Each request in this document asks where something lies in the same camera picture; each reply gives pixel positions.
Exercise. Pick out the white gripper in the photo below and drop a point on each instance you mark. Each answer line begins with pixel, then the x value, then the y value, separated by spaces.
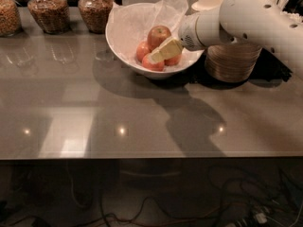
pixel 187 32

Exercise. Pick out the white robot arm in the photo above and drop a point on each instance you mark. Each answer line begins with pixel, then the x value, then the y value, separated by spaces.
pixel 259 22

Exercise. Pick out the right red apple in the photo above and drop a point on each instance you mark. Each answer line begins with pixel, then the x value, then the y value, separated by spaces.
pixel 173 61

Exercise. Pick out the red apple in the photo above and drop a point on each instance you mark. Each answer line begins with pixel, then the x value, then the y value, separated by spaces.
pixel 152 66
pixel 157 35
pixel 173 61
pixel 142 50

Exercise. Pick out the top red apple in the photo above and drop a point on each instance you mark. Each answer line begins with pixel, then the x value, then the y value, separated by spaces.
pixel 157 35

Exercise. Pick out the white ceramic bowl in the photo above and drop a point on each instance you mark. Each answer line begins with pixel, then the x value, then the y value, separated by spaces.
pixel 126 59

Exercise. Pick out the left red apple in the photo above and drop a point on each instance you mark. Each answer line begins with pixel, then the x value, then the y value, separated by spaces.
pixel 142 50

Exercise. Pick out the front red apple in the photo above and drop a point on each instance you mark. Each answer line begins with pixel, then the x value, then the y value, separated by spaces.
pixel 152 66

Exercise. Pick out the front stack of paper bowls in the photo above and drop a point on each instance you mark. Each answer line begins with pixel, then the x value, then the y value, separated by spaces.
pixel 231 63

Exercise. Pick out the right glass cereal jar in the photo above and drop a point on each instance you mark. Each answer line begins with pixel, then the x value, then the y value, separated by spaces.
pixel 95 14

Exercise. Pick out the glass cereal jar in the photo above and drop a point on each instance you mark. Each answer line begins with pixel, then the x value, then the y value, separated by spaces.
pixel 10 21
pixel 52 16
pixel 95 14

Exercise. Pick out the middle glass cereal jar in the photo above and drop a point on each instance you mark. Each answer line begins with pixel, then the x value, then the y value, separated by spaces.
pixel 52 16

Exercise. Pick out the left glass cereal jar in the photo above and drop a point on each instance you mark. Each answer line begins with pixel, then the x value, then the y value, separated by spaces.
pixel 10 21

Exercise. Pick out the power strip on floor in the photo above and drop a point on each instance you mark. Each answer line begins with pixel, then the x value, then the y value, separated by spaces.
pixel 253 220

